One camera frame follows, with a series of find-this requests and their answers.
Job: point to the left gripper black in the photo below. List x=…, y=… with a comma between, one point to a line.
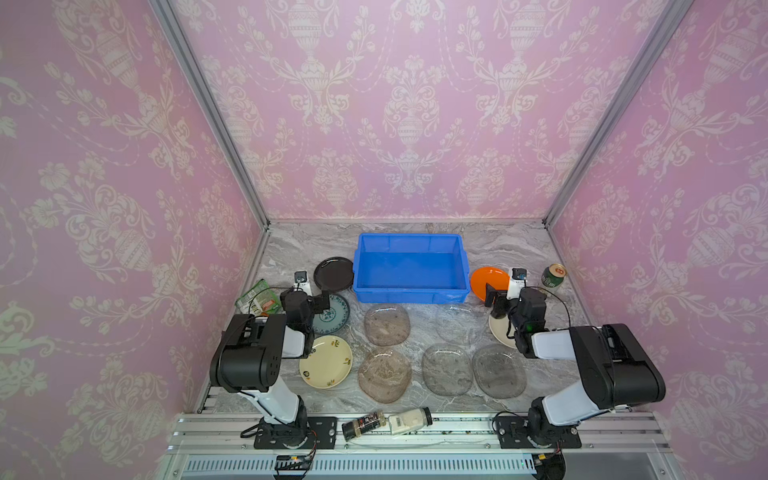
x=318, y=303

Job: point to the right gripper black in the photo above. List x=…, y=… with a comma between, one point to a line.
x=498, y=300

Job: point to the orange plate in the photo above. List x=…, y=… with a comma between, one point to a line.
x=497, y=278

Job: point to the cream plate with dark patch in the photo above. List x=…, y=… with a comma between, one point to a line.
x=500, y=329

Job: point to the clear glass plate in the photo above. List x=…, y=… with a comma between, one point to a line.
x=459, y=325

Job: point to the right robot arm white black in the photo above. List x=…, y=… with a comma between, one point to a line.
x=614, y=369

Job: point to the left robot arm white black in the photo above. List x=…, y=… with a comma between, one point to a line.
x=247, y=362

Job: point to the blue plastic bin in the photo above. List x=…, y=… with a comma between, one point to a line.
x=408, y=268

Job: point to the teal patterned plate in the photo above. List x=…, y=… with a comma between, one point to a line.
x=332, y=319

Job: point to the black round plate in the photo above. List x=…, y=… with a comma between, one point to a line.
x=334, y=274

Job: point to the green snack packet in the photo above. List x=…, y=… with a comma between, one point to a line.
x=261, y=299

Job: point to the yellow floral plate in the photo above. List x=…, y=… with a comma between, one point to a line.
x=329, y=363

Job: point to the green drink can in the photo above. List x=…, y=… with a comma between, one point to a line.
x=553, y=276

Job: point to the dark spice grinder bottle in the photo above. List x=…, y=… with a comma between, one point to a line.
x=359, y=426

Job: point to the white bottle black cap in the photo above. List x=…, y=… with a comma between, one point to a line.
x=410, y=421

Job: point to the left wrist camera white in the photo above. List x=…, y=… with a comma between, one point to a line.
x=302, y=283

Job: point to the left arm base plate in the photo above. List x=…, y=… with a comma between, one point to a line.
x=319, y=432

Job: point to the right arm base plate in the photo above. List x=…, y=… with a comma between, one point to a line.
x=513, y=432

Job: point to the aluminium front rail frame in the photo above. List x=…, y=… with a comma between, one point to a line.
x=456, y=446

